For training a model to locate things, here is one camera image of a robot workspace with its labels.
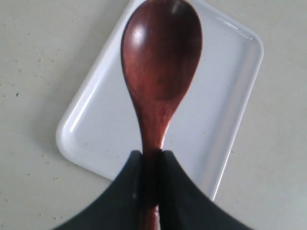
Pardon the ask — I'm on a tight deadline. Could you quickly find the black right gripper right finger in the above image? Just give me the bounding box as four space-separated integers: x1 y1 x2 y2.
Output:
159 150 251 230

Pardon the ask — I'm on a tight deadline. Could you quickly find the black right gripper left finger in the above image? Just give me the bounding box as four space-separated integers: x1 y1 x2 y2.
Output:
55 150 142 230

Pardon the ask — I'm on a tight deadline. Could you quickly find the white rectangular plastic tray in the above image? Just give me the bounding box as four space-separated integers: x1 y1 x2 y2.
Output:
56 0 263 199

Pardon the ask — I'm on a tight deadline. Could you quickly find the dark red wooden spoon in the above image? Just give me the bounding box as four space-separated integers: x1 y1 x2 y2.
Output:
120 0 202 230

